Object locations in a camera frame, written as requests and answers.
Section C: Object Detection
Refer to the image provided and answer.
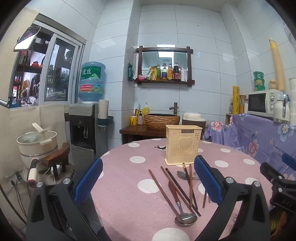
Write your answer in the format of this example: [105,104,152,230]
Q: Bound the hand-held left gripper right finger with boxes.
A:
[193,155,271,241]

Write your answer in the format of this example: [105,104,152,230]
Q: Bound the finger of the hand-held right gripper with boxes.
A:
[282,153,296,173]
[260,162,286,186]

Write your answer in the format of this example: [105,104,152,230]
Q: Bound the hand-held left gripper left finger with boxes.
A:
[26,158,104,241]

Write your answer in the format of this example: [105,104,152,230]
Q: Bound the small metal spoon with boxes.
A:
[177,171,200,181]

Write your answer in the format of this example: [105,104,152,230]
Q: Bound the brown-handled metal spoon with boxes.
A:
[168,181,198,226]

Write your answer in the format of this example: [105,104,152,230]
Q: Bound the cream plastic utensil holder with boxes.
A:
[165,125,203,165]

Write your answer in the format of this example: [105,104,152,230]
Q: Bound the purple floral cloth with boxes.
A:
[203,114,296,181]

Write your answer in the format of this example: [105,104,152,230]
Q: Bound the pink polka dot tablecloth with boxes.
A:
[90,139,274,241]

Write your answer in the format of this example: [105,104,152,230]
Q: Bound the dark wooden stool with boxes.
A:
[42,142,70,180]

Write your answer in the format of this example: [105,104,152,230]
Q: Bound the grey water dispenser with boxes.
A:
[69,103,109,160]

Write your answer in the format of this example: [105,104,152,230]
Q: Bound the blue cup holder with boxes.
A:
[97,116,114,127]

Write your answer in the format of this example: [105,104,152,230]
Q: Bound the cream electric pot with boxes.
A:
[17,123,58,166]

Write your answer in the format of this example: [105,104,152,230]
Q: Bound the white rice cooker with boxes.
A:
[182,112,207,141]

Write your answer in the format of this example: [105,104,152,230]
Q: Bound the white microwave oven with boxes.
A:
[247,91,290,123]

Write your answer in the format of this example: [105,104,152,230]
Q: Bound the dark wooden cabinet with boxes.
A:
[120,125,167,145]

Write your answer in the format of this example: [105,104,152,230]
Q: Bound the white paper cup stack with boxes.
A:
[99,100,110,119]

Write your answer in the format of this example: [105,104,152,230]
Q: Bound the woven brown basin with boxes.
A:
[144,113,180,130]

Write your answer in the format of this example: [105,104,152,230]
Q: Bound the yellow roll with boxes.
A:
[232,86,240,115]

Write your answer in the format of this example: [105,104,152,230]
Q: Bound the stacked green containers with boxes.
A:
[253,71,265,92]

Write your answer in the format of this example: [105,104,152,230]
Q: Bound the tall yellow tube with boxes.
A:
[268,38,285,91]

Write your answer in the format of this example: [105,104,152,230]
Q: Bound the blue water bottle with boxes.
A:
[78,62,106,103]

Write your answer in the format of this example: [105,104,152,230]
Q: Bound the dark purple bottle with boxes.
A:
[173,62,181,81]

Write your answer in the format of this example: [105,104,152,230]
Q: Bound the sliding window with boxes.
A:
[7,14,86,107]

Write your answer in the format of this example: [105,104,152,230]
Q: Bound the wooden framed mirror shelf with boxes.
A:
[133,46,195,87]

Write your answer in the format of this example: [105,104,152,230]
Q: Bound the smartphone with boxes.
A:
[13,26,41,51]

